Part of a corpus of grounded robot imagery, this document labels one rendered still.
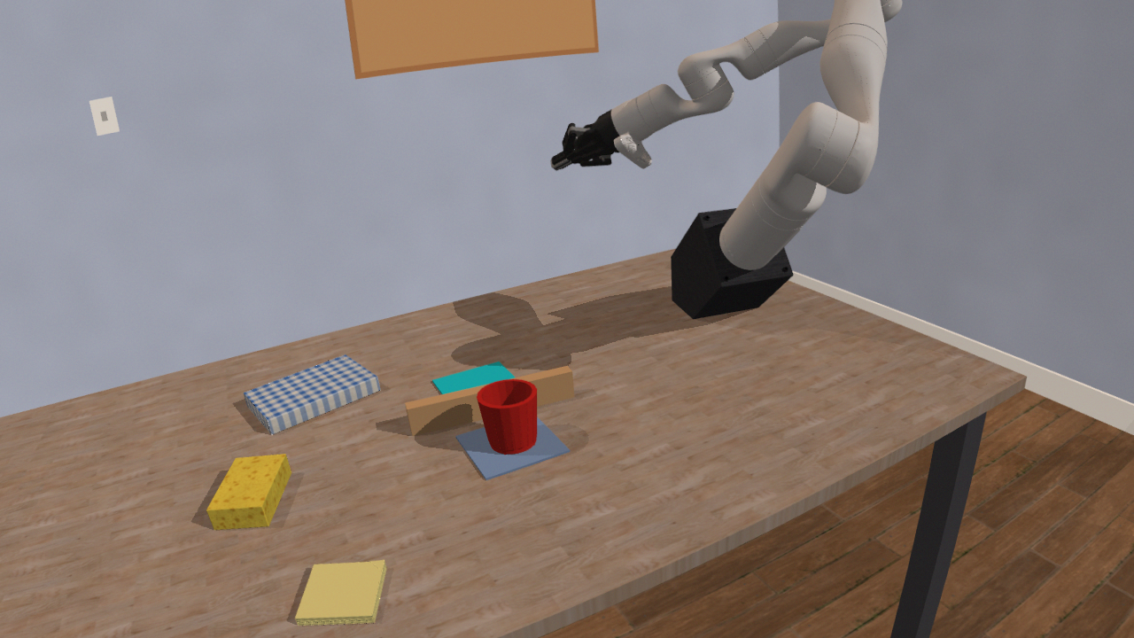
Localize yellow sponge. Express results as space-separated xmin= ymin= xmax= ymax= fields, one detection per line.
xmin=206 ymin=454 xmax=291 ymax=530

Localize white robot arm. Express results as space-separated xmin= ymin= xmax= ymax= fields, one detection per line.
xmin=611 ymin=0 xmax=902 ymax=270

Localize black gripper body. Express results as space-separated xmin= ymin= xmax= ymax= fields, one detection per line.
xmin=579 ymin=109 xmax=619 ymax=155

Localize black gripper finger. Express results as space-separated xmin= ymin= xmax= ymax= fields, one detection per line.
xmin=551 ymin=124 xmax=596 ymax=169
xmin=555 ymin=148 xmax=611 ymax=171

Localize yellow sticky-note pad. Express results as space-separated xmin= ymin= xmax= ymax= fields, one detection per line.
xmin=295 ymin=560 xmax=386 ymax=626

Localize red cup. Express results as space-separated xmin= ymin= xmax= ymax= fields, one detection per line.
xmin=477 ymin=378 xmax=538 ymax=456

